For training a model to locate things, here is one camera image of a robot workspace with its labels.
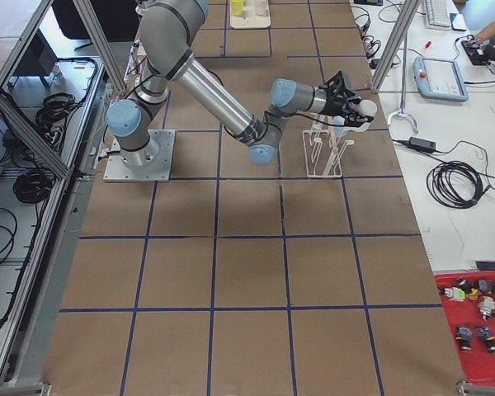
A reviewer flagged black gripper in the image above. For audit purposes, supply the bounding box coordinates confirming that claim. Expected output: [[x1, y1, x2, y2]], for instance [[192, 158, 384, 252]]
[[318, 71, 374, 128]]

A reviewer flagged cream white plastic cup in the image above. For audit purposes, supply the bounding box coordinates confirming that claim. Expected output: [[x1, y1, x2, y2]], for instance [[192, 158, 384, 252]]
[[354, 100, 377, 132]]

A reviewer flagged light blue plastic cup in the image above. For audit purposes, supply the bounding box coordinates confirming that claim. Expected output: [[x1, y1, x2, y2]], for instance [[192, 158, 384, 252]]
[[332, 115, 348, 139]]

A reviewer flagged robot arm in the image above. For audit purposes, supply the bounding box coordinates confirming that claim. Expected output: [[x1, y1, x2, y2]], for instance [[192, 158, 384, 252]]
[[107, 1, 377, 169]]

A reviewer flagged pink plastic cup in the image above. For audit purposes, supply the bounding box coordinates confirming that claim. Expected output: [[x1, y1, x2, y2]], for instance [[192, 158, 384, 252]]
[[253, 0, 268, 17]]

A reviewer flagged yellow plastic cup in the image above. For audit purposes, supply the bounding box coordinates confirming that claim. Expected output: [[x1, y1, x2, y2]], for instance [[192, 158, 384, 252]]
[[229, 0, 244, 17]]

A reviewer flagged metal reacher grabber tool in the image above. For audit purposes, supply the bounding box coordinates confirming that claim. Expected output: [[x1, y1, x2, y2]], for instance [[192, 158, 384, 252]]
[[387, 32, 418, 134]]

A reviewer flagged black power adapter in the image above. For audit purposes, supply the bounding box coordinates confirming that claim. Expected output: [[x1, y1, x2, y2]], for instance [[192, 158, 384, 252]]
[[408, 136, 436, 153]]

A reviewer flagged blue teach pendant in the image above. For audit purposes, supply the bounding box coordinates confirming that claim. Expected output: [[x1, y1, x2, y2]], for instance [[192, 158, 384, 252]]
[[412, 56, 469, 102]]

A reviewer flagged white keyboard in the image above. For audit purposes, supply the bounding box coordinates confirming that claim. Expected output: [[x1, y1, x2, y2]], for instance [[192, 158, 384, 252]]
[[422, 0, 452, 31]]

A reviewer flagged cream plastic tray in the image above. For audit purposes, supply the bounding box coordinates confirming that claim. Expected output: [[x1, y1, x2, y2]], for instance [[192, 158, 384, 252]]
[[229, 0, 271, 30]]

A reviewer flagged red parts tray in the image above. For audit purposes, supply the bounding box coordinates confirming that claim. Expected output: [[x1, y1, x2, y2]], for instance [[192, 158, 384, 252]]
[[435, 271, 495, 387]]

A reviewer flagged white wire cup rack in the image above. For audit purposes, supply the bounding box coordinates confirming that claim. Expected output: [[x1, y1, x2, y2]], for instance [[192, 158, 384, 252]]
[[302, 115, 354, 178]]

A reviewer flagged aluminium frame post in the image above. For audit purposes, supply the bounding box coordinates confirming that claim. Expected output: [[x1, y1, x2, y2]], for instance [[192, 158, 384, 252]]
[[370, 0, 420, 93]]

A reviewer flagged coiled black cable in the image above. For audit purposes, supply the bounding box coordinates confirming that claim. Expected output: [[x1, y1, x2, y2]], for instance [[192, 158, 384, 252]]
[[427, 159, 486, 210]]

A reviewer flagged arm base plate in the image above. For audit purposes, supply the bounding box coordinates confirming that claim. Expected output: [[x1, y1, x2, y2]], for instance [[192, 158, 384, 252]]
[[104, 130, 176, 182]]

